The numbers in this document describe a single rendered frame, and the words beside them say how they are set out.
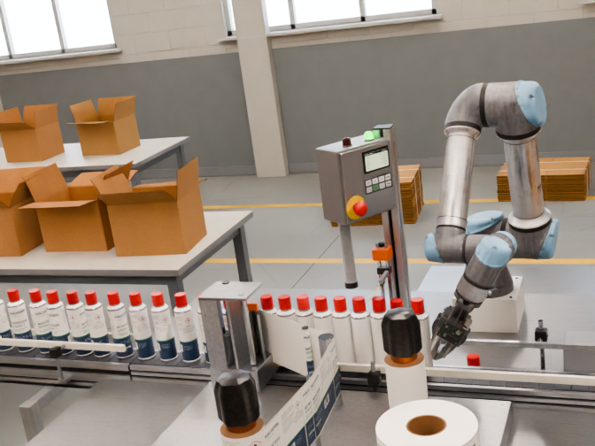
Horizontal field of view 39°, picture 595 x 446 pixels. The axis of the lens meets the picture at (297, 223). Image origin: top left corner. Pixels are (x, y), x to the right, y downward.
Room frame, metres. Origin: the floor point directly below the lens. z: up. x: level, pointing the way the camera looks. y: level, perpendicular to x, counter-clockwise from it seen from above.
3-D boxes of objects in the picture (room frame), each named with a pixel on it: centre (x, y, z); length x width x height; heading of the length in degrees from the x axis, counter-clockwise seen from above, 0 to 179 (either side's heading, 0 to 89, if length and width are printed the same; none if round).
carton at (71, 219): (3.89, 0.98, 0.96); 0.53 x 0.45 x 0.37; 159
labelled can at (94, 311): (2.34, 0.63, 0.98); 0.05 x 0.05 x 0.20
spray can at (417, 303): (1.96, -0.27, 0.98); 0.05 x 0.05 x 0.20
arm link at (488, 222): (2.31, -0.54, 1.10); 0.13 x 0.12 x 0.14; 61
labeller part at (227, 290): (2.05, 0.20, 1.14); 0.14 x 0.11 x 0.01; 67
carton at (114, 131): (6.17, 1.31, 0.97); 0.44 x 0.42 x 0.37; 154
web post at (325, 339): (1.85, -0.03, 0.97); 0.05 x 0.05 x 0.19
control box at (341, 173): (2.09, -0.17, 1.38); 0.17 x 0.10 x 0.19; 122
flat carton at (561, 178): (6.23, -1.93, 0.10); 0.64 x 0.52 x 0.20; 65
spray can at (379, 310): (2.00, -0.18, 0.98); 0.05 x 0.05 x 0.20
